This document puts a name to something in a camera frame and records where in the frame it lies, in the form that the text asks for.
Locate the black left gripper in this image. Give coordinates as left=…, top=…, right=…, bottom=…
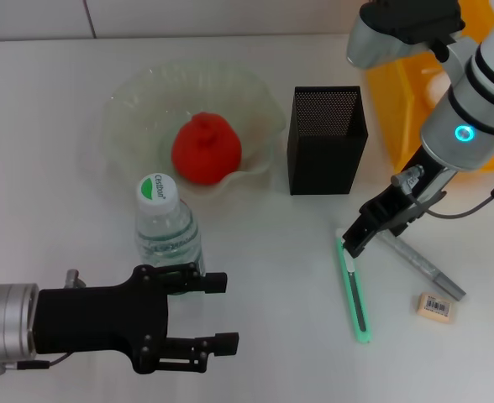
left=34, top=262, right=240, bottom=375

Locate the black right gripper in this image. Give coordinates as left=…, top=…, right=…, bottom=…
left=341, top=146, right=458, bottom=259

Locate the green utility knife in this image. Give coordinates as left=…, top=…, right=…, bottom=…
left=334, top=228, right=372, bottom=345

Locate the grey pen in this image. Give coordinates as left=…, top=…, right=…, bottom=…
left=376, top=228, right=468, bottom=302

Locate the clear green-label water bottle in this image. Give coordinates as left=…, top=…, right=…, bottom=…
left=134, top=173, right=207, bottom=296

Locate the beige eraser with barcode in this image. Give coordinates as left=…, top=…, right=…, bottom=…
left=416, top=291, right=460, bottom=325

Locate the red-orange toy orange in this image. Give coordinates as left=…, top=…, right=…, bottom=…
left=171, top=112, right=243, bottom=186

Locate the black mesh pen holder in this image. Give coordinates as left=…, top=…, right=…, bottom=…
left=286, top=86, right=369, bottom=196

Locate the clear wavy glass fruit bowl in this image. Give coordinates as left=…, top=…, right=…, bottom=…
left=101, top=58, right=288, bottom=201

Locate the yellow plastic bin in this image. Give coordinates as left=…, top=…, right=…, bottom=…
left=364, top=0, right=494, bottom=175

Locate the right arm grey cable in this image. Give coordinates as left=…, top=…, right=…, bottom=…
left=391, top=164, right=494, bottom=220

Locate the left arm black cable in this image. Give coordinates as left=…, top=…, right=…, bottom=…
left=0, top=351, right=75, bottom=375

